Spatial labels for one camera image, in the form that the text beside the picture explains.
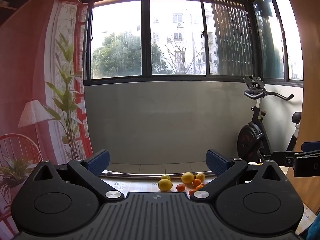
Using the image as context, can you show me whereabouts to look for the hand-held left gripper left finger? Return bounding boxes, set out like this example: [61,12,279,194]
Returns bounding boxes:
[25,149,125,202]

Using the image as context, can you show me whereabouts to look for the black framed window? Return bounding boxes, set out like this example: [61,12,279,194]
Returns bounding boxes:
[82,0,304,88]

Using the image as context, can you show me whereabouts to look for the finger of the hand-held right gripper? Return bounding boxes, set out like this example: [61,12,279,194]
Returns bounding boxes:
[271,151,300,167]
[301,142,320,153]

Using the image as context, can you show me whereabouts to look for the person's blue clothing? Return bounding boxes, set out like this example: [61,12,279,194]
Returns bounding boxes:
[306,212,320,240]

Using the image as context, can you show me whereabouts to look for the large yellow citrus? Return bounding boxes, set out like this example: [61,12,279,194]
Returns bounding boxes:
[181,172,195,184]

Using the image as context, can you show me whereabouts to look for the yellow lemon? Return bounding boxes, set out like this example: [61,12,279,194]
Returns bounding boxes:
[158,179,173,192]

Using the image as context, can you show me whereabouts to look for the black exercise bike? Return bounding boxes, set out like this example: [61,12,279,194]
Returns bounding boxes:
[236,76,303,165]

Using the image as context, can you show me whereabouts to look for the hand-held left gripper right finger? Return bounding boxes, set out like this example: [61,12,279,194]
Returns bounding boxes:
[191,149,288,202]

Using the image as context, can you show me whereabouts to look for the printed wall tapestry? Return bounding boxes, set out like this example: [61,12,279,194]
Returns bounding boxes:
[0,0,94,240]

